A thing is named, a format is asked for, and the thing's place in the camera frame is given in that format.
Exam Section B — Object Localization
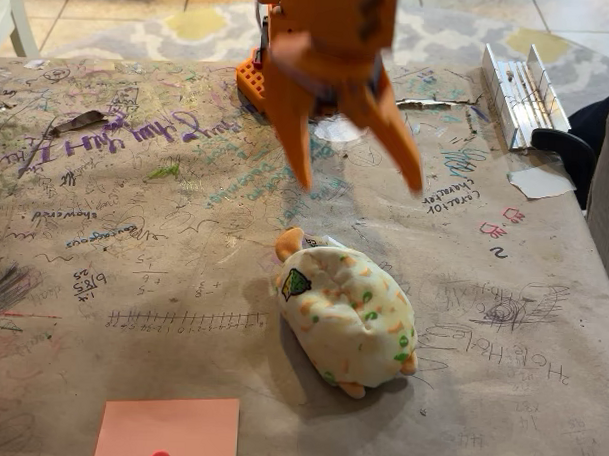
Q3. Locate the dark cloth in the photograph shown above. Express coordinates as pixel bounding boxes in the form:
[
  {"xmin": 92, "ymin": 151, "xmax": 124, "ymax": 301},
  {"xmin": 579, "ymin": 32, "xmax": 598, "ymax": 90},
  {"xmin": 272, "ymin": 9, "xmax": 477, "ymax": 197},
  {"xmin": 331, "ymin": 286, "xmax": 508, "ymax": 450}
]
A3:
[{"xmin": 566, "ymin": 79, "xmax": 609, "ymax": 150}]

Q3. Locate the white chair leg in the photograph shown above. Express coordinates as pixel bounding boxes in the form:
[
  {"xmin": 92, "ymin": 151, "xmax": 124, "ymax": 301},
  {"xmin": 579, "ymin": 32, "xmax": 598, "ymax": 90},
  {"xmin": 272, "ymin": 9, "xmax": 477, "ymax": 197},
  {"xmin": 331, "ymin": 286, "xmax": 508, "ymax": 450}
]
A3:
[{"xmin": 0, "ymin": 0, "xmax": 43, "ymax": 60}]

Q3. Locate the grey yellow patterned rug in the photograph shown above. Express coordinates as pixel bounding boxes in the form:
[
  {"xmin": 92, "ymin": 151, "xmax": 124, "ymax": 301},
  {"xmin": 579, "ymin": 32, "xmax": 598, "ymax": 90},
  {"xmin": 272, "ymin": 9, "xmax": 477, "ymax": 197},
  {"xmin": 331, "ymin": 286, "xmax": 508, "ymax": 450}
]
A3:
[{"xmin": 38, "ymin": 0, "xmax": 609, "ymax": 120}]

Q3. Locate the aluminium miter box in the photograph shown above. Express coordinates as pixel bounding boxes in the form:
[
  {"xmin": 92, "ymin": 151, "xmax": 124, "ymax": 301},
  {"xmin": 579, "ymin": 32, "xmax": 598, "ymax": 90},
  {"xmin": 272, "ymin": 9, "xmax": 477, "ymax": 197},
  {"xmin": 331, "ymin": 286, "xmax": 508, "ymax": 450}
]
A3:
[{"xmin": 477, "ymin": 42, "xmax": 575, "ymax": 153}]

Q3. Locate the white paper scrap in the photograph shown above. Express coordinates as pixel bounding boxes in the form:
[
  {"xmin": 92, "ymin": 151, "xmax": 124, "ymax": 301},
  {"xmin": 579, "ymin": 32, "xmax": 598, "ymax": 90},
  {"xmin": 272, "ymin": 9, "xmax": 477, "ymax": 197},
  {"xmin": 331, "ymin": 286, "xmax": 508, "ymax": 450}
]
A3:
[{"xmin": 505, "ymin": 162, "xmax": 578, "ymax": 201}]

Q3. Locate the black red table clamp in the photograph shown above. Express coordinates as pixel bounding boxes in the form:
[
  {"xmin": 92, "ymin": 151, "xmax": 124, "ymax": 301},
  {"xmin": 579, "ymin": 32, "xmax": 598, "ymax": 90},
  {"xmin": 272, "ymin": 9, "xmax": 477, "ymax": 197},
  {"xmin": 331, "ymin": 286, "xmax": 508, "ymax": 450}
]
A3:
[{"xmin": 256, "ymin": 15, "xmax": 272, "ymax": 69}]

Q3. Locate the white spotted plush toy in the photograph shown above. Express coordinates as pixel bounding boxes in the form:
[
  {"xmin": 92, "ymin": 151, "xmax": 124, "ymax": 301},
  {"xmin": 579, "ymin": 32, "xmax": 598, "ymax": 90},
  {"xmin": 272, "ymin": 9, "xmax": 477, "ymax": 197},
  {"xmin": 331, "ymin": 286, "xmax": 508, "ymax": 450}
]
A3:
[{"xmin": 270, "ymin": 225, "xmax": 423, "ymax": 402}]

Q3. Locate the brown paper scrap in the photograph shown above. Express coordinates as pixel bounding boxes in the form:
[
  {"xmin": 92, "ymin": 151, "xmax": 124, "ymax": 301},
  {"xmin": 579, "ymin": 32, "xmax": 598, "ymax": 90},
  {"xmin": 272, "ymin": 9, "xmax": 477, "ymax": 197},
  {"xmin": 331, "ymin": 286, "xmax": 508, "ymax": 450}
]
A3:
[{"xmin": 49, "ymin": 108, "xmax": 110, "ymax": 140}]

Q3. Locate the black armrest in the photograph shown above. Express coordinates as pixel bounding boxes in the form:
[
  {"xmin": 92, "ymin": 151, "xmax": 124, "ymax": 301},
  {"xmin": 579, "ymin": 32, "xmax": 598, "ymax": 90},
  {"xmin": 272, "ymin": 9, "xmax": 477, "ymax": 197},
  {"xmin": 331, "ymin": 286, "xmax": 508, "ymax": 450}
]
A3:
[{"xmin": 527, "ymin": 128, "xmax": 598, "ymax": 209}]

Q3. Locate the scribbled brown paper table cover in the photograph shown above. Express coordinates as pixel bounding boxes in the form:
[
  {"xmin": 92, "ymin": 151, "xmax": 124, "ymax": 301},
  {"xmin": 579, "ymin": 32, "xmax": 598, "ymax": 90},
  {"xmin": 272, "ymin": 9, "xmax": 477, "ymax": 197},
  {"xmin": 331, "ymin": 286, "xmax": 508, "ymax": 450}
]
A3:
[{"xmin": 0, "ymin": 51, "xmax": 609, "ymax": 456}]

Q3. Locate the pink sticky note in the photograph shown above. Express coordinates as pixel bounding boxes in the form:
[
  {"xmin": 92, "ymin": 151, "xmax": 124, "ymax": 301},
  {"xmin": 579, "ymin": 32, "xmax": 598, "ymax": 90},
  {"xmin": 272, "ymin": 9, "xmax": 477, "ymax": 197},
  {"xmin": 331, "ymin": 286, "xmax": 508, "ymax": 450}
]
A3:
[{"xmin": 93, "ymin": 392, "xmax": 241, "ymax": 456}]

